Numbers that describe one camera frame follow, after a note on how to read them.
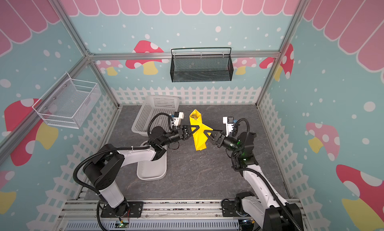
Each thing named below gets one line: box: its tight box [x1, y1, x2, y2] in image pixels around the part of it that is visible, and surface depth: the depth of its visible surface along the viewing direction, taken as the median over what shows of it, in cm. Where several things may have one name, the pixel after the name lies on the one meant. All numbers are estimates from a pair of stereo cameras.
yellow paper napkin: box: [189, 109, 213, 151], surface depth 73 cm
